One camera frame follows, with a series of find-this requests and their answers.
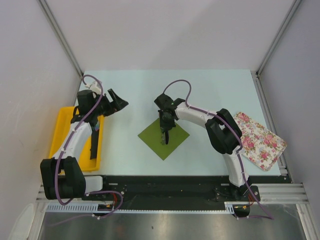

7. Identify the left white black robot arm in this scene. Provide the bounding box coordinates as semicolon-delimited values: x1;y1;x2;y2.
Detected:
40;89;129;205

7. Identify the green paper napkin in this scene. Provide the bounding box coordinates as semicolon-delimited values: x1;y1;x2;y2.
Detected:
138;118;190;161

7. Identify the right aluminium corner post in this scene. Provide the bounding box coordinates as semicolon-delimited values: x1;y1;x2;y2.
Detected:
255;0;304;77

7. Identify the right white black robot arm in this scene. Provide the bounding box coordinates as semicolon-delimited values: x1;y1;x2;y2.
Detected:
154;93;249;201

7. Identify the purple cable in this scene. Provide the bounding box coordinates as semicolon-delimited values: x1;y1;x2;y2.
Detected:
162;79;275;221
47;74;124;227

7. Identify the white slotted cable duct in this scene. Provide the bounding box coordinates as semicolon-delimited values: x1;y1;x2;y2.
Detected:
45;202;249;215

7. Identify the left aluminium corner post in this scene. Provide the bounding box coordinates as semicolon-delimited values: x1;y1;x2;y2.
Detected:
37;0;84;77

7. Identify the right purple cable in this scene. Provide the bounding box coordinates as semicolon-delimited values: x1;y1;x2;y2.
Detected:
162;79;275;221

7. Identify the floral patterned tray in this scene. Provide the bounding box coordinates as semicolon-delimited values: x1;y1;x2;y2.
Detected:
234;112;287;172

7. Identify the aluminium corner post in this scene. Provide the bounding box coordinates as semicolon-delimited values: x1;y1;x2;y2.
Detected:
37;0;84;77
255;0;304;77

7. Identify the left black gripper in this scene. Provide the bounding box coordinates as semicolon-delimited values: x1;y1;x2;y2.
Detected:
91;89;128;117

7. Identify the yellow plastic tray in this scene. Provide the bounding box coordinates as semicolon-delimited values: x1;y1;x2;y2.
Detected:
48;106;105;172

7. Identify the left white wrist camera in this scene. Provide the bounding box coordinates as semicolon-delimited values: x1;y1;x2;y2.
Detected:
85;81;102;95

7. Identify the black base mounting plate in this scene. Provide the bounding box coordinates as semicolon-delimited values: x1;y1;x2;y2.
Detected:
82;175;260;210

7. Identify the aluminium frame rail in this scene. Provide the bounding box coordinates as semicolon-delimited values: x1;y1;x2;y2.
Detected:
30;183;320;240

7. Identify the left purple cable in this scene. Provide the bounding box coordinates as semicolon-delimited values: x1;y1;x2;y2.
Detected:
47;74;124;227

